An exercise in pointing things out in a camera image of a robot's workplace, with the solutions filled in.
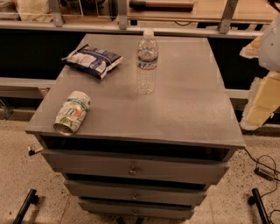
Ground black base leg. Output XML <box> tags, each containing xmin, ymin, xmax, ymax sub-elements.
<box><xmin>13</xmin><ymin>189</ymin><xmax>39</xmax><ymax>224</ymax></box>
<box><xmin>248</xmin><ymin>188</ymin><xmax>270</xmax><ymax>224</ymax></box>

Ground black left base leg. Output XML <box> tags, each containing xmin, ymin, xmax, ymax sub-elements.
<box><xmin>13</xmin><ymin>189</ymin><xmax>39</xmax><ymax>224</ymax></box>

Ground black right base leg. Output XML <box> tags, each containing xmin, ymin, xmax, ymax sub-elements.
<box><xmin>248</xmin><ymin>188</ymin><xmax>270</xmax><ymax>224</ymax></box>

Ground black power adapter with cable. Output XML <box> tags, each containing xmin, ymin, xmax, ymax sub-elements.
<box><xmin>243</xmin><ymin>148</ymin><xmax>280</xmax><ymax>224</ymax></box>

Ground blue white chip bag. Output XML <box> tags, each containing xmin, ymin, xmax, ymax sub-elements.
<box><xmin>61</xmin><ymin>44</ymin><xmax>123</xmax><ymax>80</ymax></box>

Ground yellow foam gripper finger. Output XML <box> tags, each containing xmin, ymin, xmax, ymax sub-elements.
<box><xmin>240</xmin><ymin>72</ymin><xmax>280</xmax><ymax>130</ymax></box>
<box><xmin>240</xmin><ymin>36</ymin><xmax>262</xmax><ymax>59</ymax></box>

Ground white green soda can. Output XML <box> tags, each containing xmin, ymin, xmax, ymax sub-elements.
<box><xmin>53</xmin><ymin>91</ymin><xmax>91</xmax><ymax>136</ymax></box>

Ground clear plastic water bottle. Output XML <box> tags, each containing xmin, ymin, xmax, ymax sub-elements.
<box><xmin>136</xmin><ymin>29</ymin><xmax>158</xmax><ymax>95</ymax></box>

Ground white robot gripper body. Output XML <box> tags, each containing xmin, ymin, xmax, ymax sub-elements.
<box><xmin>258</xmin><ymin>15</ymin><xmax>280</xmax><ymax>72</ymax></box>

